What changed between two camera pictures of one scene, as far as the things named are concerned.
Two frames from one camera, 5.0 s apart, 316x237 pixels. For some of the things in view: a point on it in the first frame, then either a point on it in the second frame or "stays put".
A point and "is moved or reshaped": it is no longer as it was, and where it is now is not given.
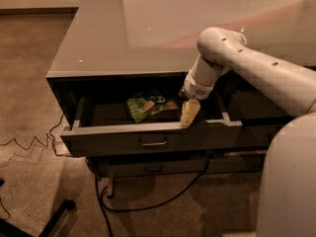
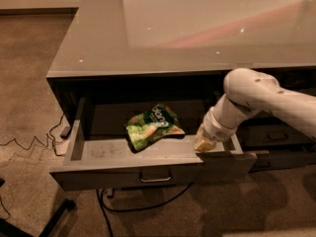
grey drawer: [103, 125] is moved or reshaped
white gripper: [197, 89] → [215, 129]
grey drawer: [260, 135] stays put
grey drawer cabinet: [125, 50] stays put
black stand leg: [8, 229] stays put
